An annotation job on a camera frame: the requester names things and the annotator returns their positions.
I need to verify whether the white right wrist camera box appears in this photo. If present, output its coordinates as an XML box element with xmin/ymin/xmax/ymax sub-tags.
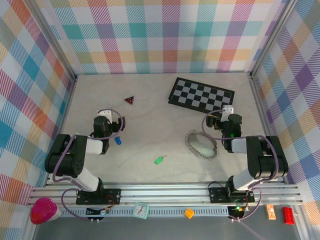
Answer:
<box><xmin>221</xmin><ymin>104</ymin><xmax>235</xmax><ymax>121</ymax></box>

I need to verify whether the teal square clock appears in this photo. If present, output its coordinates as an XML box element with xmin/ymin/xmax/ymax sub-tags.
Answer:
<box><xmin>133</xmin><ymin>201</ymin><xmax>150</xmax><ymax>220</ymax></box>

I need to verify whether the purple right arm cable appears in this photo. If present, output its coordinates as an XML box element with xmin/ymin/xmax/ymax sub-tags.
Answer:
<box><xmin>201</xmin><ymin>109</ymin><xmax>281</xmax><ymax>222</ymax></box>

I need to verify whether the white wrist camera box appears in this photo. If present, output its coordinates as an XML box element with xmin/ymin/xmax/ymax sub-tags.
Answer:
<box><xmin>221</xmin><ymin>104</ymin><xmax>235</xmax><ymax>121</ymax></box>
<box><xmin>97</xmin><ymin>109</ymin><xmax>114</xmax><ymax>123</ymax></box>

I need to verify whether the aluminium frame side bar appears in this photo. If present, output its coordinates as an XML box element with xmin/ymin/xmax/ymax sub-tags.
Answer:
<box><xmin>44</xmin><ymin>76</ymin><xmax>78</xmax><ymax>188</ymax></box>
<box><xmin>248</xmin><ymin>72</ymin><xmax>288</xmax><ymax>185</ymax></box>

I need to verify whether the red toy brick with studs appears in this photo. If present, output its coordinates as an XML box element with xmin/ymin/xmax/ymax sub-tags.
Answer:
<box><xmin>282</xmin><ymin>206</ymin><xmax>296</xmax><ymax>226</ymax></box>

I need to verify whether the grey slotted cable duct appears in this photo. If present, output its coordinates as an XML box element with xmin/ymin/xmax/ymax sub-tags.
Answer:
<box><xmin>59</xmin><ymin>206</ymin><xmax>231</xmax><ymax>218</ymax></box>

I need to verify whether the black grey chessboard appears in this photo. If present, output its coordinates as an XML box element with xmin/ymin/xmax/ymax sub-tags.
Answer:
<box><xmin>167</xmin><ymin>76</ymin><xmax>236</xmax><ymax>120</ymax></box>

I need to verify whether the black power connector board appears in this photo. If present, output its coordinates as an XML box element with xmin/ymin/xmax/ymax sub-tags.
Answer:
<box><xmin>86</xmin><ymin>205</ymin><xmax>111</xmax><ymax>216</ymax></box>
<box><xmin>227</xmin><ymin>205</ymin><xmax>247</xmax><ymax>220</ymax></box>

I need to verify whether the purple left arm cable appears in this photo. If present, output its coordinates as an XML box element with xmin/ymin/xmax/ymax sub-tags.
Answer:
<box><xmin>51</xmin><ymin>107</ymin><xmax>126</xmax><ymax>223</ymax></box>

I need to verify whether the orange wooden block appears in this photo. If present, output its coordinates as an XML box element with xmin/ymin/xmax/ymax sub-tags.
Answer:
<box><xmin>265</xmin><ymin>204</ymin><xmax>277</xmax><ymax>221</ymax></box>

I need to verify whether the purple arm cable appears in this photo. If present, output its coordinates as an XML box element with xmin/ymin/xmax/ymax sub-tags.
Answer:
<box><xmin>51</xmin><ymin>107</ymin><xmax>126</xmax><ymax>223</ymax></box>
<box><xmin>201</xmin><ymin>109</ymin><xmax>281</xmax><ymax>222</ymax></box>

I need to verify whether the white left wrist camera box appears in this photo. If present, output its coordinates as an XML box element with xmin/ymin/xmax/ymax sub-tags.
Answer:
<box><xmin>97</xmin><ymin>109</ymin><xmax>114</xmax><ymax>123</ymax></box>

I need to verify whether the pink plastic dome toy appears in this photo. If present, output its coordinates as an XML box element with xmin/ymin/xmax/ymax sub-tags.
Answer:
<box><xmin>29</xmin><ymin>196</ymin><xmax>62</xmax><ymax>225</ymax></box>

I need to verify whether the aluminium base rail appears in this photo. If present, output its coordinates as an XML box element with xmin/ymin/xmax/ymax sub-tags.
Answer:
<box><xmin>27</xmin><ymin>181</ymin><xmax>305</xmax><ymax>208</ymax></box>

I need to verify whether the silver bead chain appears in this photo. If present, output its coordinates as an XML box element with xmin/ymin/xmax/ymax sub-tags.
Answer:
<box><xmin>184</xmin><ymin>129</ymin><xmax>220</xmax><ymax>161</ymax></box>

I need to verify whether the aluminium frame post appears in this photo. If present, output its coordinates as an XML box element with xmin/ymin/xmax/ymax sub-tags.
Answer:
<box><xmin>249</xmin><ymin>0</ymin><xmax>300</xmax><ymax>79</ymax></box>
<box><xmin>29</xmin><ymin>0</ymin><xmax>77</xmax><ymax>82</ymax></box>

